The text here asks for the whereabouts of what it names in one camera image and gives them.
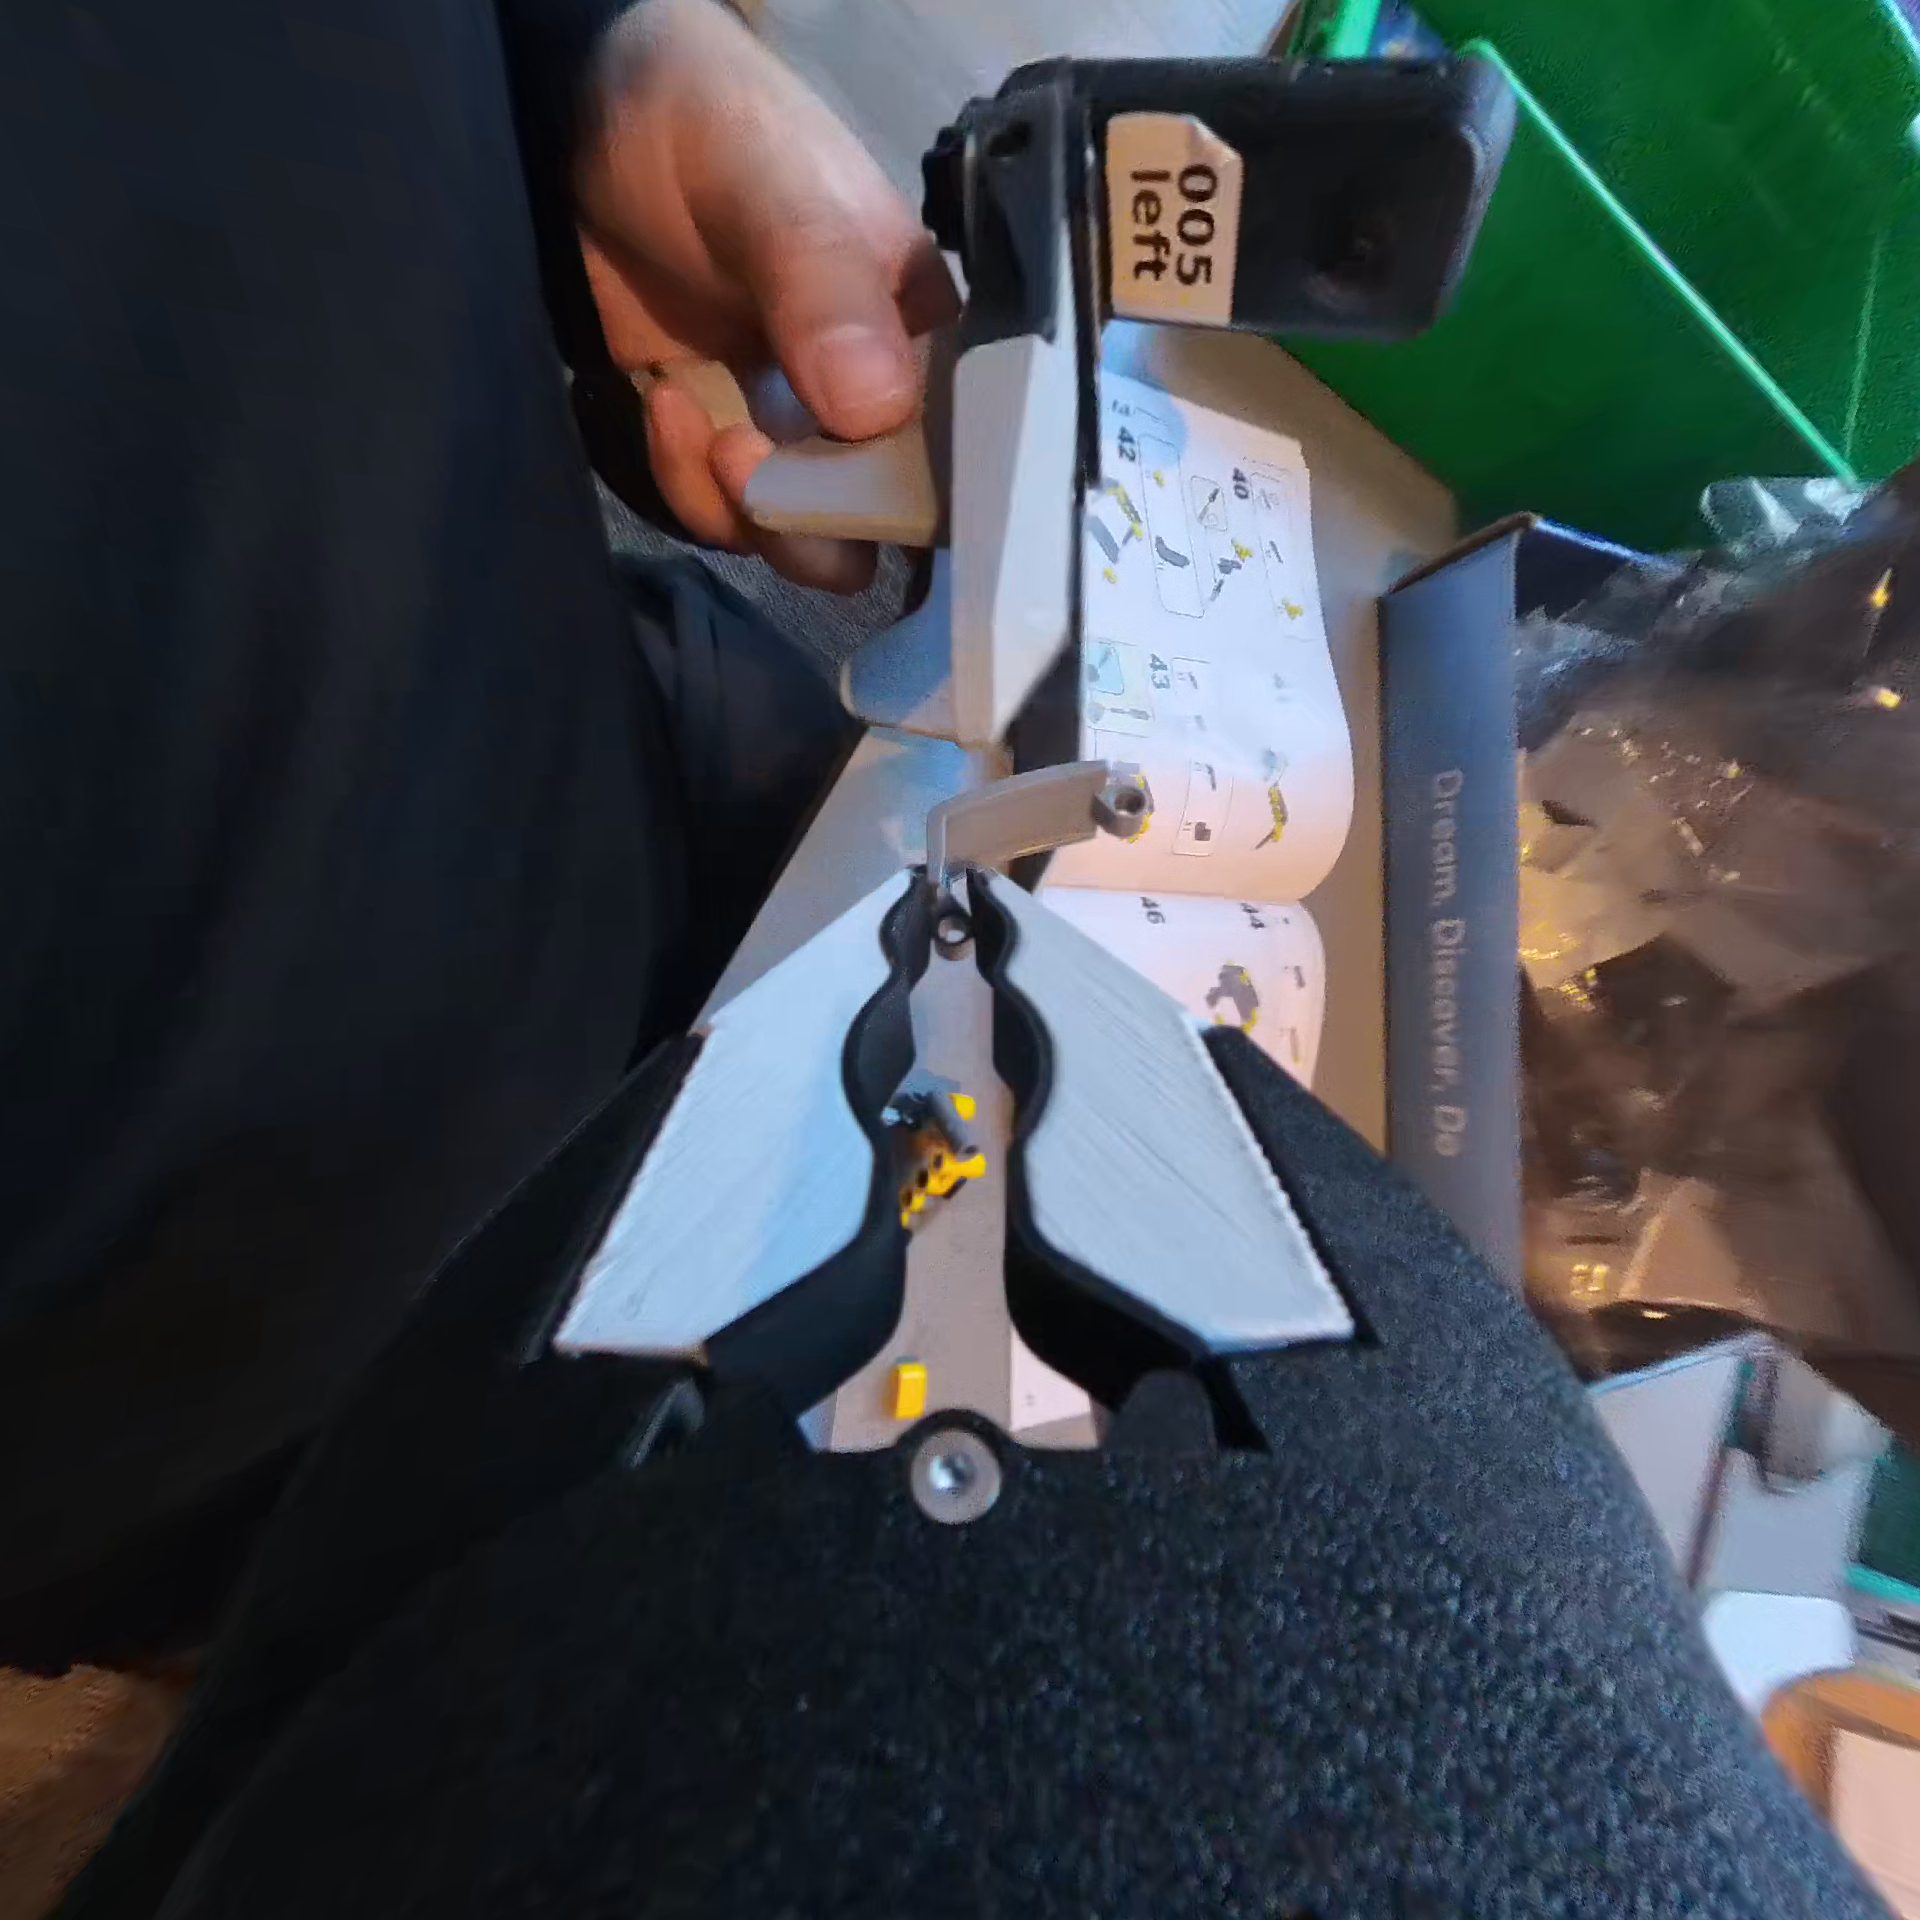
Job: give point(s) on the small yellow bushing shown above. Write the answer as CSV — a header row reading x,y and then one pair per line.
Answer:
x,y
907,1389

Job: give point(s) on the person's left forearm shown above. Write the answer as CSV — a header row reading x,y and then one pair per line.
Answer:
x,y
556,225

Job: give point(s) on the green storage bin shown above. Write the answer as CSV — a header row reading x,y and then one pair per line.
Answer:
x,y
1650,225

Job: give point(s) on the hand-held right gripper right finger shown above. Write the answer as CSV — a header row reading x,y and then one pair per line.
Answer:
x,y
1170,1185

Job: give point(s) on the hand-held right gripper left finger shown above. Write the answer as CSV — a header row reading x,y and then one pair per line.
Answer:
x,y
733,1185

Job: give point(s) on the crumpled plastic bag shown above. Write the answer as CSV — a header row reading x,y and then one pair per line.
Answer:
x,y
1723,901

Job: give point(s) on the yellow beaded axle assembly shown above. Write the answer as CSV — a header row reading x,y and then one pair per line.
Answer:
x,y
938,1155

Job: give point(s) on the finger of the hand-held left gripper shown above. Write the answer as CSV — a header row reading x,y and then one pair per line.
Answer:
x,y
900,681
1019,525

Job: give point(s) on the grey curved brick panel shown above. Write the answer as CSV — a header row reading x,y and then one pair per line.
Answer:
x,y
1035,809

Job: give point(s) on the dark cardboard box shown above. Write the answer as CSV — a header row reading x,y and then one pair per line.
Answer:
x,y
1447,901

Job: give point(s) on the instruction booklet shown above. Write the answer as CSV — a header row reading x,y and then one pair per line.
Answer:
x,y
1229,676

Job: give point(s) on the person's grey trouser leg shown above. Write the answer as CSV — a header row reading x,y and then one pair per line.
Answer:
x,y
720,720

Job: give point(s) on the person's left hand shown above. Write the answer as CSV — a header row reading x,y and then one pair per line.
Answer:
x,y
720,195

